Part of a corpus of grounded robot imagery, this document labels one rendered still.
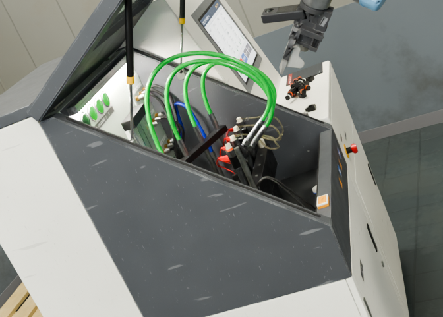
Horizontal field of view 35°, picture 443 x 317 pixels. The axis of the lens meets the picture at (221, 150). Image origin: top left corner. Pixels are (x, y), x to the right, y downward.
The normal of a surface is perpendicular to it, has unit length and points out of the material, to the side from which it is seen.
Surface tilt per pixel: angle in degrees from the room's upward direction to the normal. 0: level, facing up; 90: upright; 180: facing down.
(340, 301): 90
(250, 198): 90
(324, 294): 90
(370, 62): 90
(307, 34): 103
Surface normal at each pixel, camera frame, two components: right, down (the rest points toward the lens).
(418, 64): -0.26, 0.43
